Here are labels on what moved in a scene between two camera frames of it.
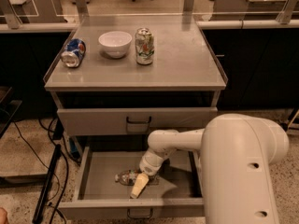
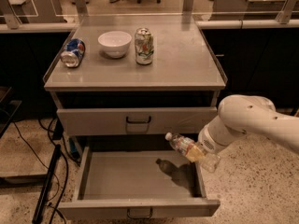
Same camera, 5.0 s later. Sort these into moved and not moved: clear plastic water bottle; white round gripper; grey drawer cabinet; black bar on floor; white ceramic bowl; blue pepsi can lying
Moved: white round gripper; clear plastic water bottle
Not moved: black bar on floor; white ceramic bowl; blue pepsi can lying; grey drawer cabinet
